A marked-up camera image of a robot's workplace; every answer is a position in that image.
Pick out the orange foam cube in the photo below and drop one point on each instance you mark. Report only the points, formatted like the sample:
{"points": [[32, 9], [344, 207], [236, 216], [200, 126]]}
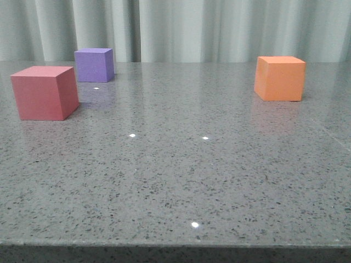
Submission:
{"points": [[279, 78]]}

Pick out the purple foam cube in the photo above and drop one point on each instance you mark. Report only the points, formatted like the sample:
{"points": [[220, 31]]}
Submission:
{"points": [[95, 65]]}

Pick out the pale green curtain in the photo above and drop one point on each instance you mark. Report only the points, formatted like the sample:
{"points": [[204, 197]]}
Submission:
{"points": [[176, 31]]}

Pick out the red foam cube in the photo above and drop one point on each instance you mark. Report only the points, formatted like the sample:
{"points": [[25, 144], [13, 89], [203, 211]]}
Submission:
{"points": [[45, 93]]}

